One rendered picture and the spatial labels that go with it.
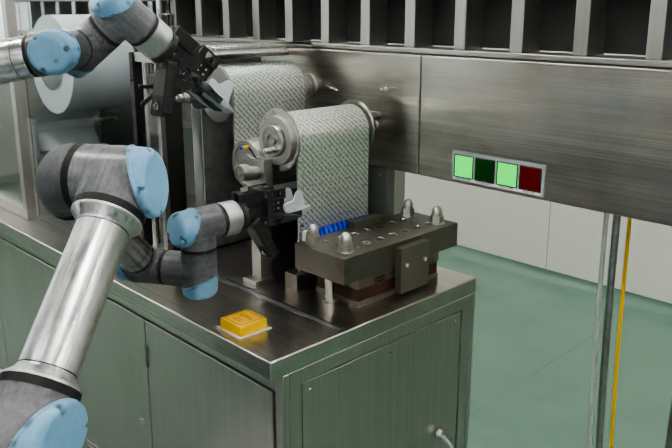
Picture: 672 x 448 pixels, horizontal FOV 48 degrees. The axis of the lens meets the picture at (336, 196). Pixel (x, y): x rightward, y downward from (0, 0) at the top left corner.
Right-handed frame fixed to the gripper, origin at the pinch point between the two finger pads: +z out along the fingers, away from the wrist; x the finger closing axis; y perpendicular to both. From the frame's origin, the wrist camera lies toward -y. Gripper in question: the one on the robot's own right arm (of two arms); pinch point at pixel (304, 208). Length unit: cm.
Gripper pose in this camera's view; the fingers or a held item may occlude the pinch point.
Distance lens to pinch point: 176.4
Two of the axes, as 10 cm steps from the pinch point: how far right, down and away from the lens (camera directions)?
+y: 0.0, -9.7, -2.5
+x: -7.0, -1.8, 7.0
